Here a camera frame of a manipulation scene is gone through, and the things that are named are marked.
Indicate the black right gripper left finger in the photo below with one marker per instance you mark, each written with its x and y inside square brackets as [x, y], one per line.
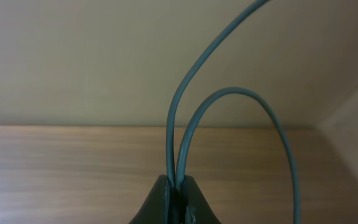
[155, 209]

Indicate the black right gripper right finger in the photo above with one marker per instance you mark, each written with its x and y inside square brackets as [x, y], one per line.
[197, 209]

